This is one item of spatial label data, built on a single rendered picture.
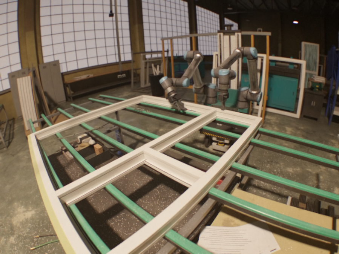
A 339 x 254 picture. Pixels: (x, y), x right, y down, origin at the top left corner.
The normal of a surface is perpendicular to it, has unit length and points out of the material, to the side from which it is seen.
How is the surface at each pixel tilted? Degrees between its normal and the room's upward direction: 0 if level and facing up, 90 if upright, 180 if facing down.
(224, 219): 0
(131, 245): 0
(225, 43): 90
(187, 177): 90
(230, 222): 0
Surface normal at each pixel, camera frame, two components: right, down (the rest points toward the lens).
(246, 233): -0.06, -0.91
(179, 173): -0.67, 0.33
